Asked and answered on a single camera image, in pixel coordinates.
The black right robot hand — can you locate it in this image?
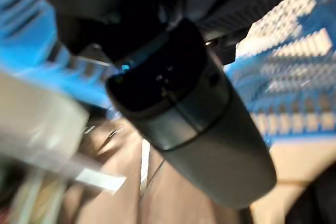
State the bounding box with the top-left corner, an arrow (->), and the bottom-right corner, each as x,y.
28,0 -> 336,210

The blue plastic shopping basket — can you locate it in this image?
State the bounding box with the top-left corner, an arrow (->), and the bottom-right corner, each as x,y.
0,0 -> 336,154

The white blurred box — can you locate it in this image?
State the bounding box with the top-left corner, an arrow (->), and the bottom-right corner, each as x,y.
0,71 -> 128,192

